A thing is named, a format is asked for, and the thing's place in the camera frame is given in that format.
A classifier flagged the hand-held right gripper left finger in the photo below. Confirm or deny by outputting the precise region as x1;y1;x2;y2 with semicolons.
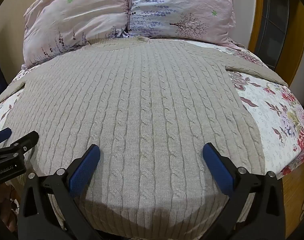
18;144;110;240

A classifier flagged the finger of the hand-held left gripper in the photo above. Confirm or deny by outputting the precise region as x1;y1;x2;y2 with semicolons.
0;127;12;145
0;131;39;164

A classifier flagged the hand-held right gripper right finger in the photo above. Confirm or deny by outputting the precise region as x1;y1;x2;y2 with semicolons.
202;142;285;240

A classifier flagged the beige cable-knit sweater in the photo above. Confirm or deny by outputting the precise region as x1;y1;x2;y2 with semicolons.
0;36;290;240

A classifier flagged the floral bedsheet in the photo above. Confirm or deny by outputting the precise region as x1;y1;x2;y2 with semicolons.
0;40;304;180

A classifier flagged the yellow and white headboard shelf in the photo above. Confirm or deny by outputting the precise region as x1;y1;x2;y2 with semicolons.
247;0;304;73

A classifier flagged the pale blue floral pillow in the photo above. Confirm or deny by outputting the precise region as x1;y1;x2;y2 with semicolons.
127;0;236;48

